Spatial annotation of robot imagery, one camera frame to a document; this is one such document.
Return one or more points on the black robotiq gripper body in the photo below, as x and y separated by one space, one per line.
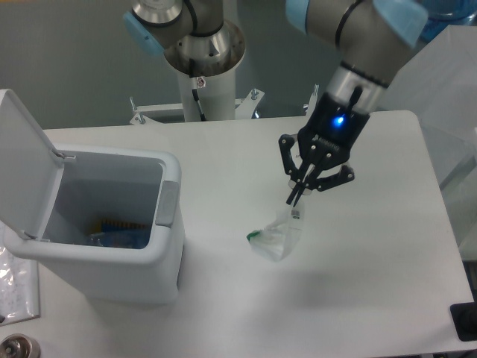
329 134

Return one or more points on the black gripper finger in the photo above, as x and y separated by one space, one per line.
297 176
344 175

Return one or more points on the clear blue plastic bottle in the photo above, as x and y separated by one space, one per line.
130 239

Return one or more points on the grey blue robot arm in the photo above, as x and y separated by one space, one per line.
375 38

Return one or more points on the white trash can open lid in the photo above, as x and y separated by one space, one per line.
52 194

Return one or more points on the blue water jug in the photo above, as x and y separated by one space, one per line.
444 13

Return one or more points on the black device at edge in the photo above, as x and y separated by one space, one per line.
464 318

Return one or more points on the blue orange snack wrapper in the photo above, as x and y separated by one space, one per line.
111 225

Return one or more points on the clear plastic sheet tray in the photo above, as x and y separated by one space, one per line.
20 295

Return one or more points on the round metal knob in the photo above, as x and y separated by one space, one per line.
20 346

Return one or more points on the white pedestal base frame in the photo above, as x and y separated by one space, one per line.
199 110

